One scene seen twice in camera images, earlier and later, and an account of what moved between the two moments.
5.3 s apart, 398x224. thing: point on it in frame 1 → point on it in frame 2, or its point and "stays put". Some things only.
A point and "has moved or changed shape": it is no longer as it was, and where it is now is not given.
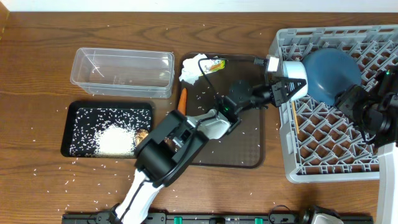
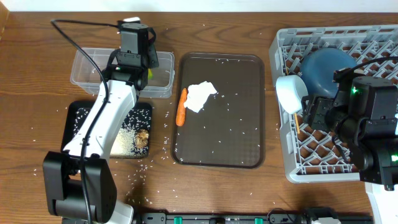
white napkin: x=191 y=71 → x=198 y=95
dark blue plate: x=330 y=71 stays put
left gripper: x=277 y=94 → x=152 y=58
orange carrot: x=183 y=102 stays put
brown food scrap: x=140 y=135 stays put
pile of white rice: x=115 y=140 stays put
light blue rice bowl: x=296 y=70 has moved or changed shape
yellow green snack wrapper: x=211 y=65 → x=150 y=74
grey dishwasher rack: x=319 y=144 stays put
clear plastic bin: x=124 y=72 stays put
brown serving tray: x=243 y=147 stays put
